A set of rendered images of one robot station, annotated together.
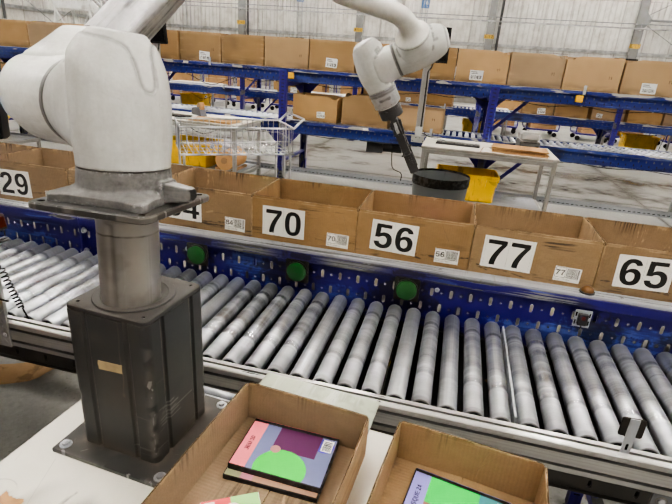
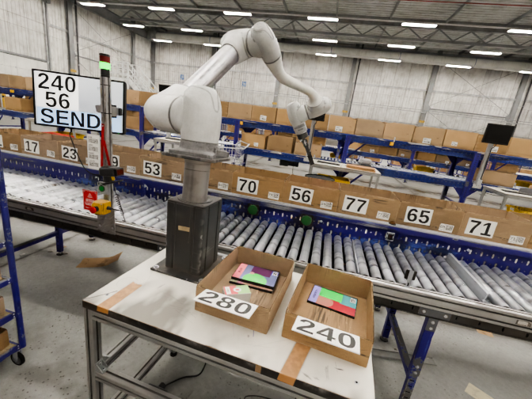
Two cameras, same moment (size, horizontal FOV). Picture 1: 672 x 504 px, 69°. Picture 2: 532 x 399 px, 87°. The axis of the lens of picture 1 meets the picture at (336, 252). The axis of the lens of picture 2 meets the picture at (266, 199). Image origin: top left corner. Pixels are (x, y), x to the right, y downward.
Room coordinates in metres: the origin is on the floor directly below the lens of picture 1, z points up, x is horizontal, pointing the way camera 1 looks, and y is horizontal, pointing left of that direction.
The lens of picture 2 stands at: (-0.35, 0.11, 1.44)
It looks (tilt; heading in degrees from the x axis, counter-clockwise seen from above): 16 degrees down; 358
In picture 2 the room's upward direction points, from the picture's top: 8 degrees clockwise
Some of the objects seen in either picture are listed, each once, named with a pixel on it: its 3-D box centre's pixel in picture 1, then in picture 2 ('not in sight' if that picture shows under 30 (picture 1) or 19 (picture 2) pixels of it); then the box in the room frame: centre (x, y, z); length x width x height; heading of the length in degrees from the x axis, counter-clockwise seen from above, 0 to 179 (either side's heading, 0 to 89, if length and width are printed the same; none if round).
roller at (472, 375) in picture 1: (472, 364); (338, 252); (1.20, -0.42, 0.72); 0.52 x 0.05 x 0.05; 167
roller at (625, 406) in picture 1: (618, 392); (405, 267); (1.11, -0.80, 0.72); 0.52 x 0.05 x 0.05; 167
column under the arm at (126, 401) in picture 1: (143, 363); (194, 232); (0.83, 0.38, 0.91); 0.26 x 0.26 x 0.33; 73
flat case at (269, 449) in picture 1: (285, 453); (256, 275); (0.76, 0.07, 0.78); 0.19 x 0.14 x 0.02; 76
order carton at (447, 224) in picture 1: (416, 227); (311, 191); (1.70, -0.29, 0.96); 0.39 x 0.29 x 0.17; 77
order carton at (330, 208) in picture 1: (314, 213); (261, 183); (1.78, 0.09, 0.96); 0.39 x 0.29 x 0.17; 77
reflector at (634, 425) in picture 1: (628, 438); (408, 280); (0.87, -0.68, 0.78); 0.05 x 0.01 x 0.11; 77
